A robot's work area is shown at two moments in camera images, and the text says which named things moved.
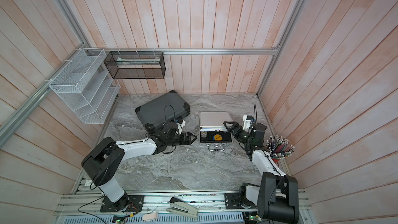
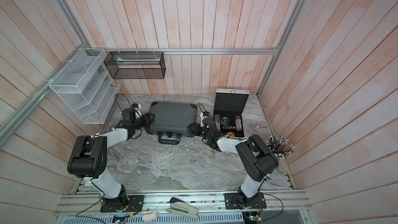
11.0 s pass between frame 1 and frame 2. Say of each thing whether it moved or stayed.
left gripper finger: moved
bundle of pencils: stayed
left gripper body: moved
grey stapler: stayed
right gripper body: moved
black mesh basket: stayed
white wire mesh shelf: stayed
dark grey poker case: moved
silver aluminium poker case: moved
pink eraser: stayed
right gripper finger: moved
